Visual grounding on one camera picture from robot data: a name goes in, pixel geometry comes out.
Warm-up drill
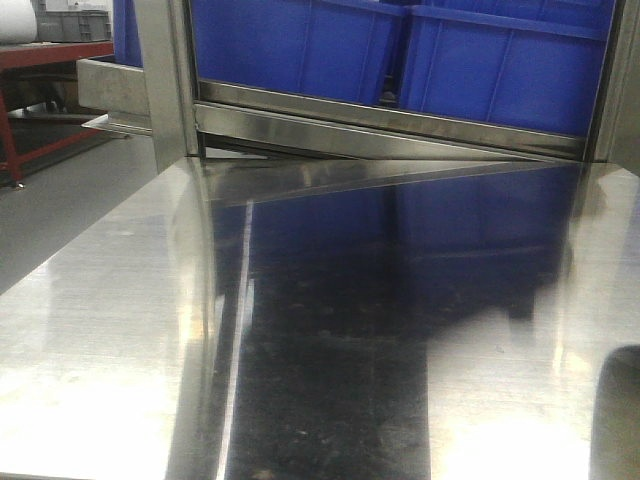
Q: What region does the stainless steel shelf rack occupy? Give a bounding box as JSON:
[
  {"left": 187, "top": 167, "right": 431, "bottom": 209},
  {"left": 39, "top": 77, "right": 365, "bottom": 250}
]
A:
[{"left": 78, "top": 1, "right": 639, "bottom": 170}]

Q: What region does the left blue plastic crate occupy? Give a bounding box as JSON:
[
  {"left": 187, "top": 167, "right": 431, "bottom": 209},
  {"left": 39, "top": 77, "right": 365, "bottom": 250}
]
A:
[{"left": 191, "top": 1, "right": 405, "bottom": 105}]

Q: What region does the blue plastic crate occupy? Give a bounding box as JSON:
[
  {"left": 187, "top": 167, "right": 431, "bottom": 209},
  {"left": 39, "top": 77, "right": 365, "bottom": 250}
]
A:
[
  {"left": 399, "top": 1, "right": 615, "bottom": 137},
  {"left": 191, "top": 1, "right": 405, "bottom": 105}
]

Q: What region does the far left blue crate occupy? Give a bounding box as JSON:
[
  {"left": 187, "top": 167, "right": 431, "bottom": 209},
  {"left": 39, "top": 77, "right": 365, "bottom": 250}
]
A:
[{"left": 113, "top": 0, "right": 143, "bottom": 67}]

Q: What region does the right blue plastic crate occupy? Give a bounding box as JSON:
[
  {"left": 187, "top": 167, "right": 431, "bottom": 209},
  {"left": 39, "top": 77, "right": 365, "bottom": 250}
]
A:
[{"left": 399, "top": 1, "right": 615, "bottom": 137}]

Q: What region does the grey plastic crate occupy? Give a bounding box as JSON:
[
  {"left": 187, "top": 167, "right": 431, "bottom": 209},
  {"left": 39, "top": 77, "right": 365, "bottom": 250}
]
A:
[{"left": 35, "top": 10, "right": 112, "bottom": 43}]

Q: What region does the red metal workbench frame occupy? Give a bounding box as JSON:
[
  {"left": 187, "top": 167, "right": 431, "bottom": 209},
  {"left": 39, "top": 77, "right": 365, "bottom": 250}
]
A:
[{"left": 1, "top": 41, "right": 114, "bottom": 188}]

